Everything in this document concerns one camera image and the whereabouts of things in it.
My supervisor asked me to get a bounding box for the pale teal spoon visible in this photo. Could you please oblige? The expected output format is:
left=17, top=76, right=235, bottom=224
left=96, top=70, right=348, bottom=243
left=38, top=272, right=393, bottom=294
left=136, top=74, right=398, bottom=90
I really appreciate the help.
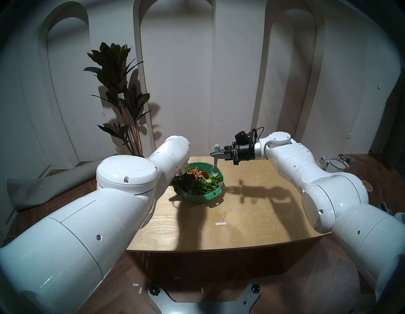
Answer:
left=211, top=145, right=221, bottom=177

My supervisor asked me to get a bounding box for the chopped lettuce tomato cucumber salad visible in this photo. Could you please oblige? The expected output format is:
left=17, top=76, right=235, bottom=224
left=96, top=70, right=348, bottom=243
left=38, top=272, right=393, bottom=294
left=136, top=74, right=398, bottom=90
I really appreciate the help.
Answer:
left=185, top=167, right=222, bottom=195

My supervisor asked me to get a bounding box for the white bucket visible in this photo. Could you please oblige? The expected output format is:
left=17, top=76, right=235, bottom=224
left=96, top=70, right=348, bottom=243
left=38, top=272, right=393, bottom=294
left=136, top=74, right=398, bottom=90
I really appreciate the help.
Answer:
left=328, top=158, right=348, bottom=173

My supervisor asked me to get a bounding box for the rolled grey mat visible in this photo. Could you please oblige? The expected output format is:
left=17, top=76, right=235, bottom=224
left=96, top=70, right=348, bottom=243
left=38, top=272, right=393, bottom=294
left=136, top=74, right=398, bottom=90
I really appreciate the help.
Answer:
left=6, top=155, right=117, bottom=212

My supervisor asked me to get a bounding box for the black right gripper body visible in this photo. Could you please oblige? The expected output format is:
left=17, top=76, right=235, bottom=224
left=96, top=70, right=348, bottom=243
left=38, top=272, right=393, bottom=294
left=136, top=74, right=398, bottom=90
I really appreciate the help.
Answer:
left=224, top=130, right=256, bottom=166

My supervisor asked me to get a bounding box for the tall dark green potted plant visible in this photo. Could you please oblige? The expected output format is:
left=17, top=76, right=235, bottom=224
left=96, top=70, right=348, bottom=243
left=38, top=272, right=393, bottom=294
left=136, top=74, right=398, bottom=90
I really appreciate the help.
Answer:
left=83, top=42, right=152, bottom=158

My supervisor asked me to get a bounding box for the grey metal robot base plate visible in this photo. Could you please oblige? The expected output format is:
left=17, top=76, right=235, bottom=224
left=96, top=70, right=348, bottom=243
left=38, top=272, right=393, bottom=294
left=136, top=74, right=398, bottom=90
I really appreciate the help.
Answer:
left=148, top=283, right=262, bottom=314

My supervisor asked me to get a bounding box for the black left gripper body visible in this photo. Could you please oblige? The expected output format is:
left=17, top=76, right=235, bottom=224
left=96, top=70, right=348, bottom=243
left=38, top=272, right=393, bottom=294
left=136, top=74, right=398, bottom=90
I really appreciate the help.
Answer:
left=171, top=175, right=197, bottom=194

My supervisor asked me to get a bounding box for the green salad bowl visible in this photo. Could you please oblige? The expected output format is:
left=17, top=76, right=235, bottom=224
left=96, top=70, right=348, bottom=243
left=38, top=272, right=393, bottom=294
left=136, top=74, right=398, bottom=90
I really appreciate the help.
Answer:
left=179, top=162, right=224, bottom=204

